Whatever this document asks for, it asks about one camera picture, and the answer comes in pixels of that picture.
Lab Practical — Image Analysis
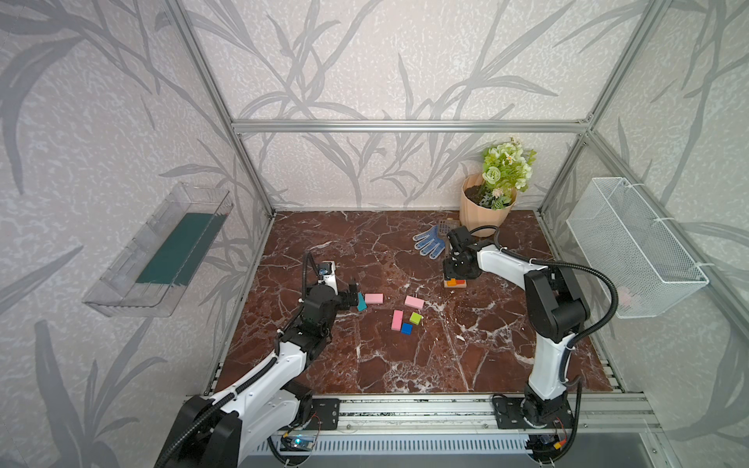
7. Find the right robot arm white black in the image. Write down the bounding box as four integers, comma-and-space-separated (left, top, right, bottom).
443, 226, 619, 429

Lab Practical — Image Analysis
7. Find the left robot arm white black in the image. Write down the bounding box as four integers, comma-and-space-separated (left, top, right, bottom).
155, 253, 359, 467

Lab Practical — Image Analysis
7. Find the teal block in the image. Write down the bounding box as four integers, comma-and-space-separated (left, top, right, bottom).
357, 292, 367, 311

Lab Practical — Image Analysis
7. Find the pink block left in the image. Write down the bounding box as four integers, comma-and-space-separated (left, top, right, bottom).
364, 294, 384, 305

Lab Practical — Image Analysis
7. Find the pink block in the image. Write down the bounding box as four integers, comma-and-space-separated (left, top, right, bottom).
404, 296, 424, 310
391, 310, 404, 332
364, 294, 384, 305

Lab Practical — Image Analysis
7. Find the pink block lower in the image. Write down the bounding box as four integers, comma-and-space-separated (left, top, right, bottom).
391, 310, 404, 332

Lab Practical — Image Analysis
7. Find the pink block middle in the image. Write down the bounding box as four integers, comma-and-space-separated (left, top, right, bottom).
404, 296, 424, 310

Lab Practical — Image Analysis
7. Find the green block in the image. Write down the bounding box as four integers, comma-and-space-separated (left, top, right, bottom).
409, 312, 423, 326

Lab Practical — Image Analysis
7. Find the blue dotted work glove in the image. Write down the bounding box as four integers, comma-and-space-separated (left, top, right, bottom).
413, 224, 449, 261

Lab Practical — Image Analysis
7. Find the beige flower pot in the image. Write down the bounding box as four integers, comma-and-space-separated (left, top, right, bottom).
460, 174, 518, 237

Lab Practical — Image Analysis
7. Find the green artificial plant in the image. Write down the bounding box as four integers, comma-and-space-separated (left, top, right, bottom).
472, 138, 536, 211

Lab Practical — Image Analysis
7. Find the green circuit board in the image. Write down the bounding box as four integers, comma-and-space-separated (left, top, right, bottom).
280, 435, 316, 452

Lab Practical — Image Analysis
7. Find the clear plastic tray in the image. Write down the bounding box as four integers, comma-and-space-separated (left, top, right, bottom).
83, 183, 234, 318

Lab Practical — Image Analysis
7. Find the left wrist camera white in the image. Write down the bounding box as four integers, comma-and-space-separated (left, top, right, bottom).
316, 261, 339, 294

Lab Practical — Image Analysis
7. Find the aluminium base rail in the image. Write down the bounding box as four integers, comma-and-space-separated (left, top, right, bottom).
311, 393, 662, 436

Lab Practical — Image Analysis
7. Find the white wire basket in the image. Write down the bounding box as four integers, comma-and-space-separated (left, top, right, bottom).
567, 177, 709, 319

